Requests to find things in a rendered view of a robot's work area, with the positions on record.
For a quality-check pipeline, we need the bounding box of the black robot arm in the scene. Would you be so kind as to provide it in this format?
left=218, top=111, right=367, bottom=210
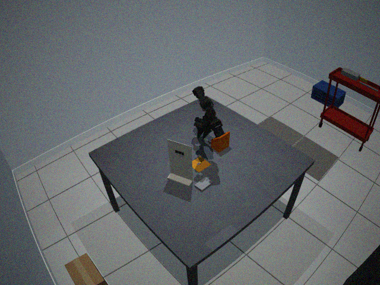
left=192, top=86, right=225, bottom=138

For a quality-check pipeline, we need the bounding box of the grey panel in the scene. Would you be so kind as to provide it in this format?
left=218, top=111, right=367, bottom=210
left=167, top=139, right=193, bottom=187

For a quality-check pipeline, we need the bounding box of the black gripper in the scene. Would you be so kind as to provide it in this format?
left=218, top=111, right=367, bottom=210
left=194, top=115, right=215, bottom=139

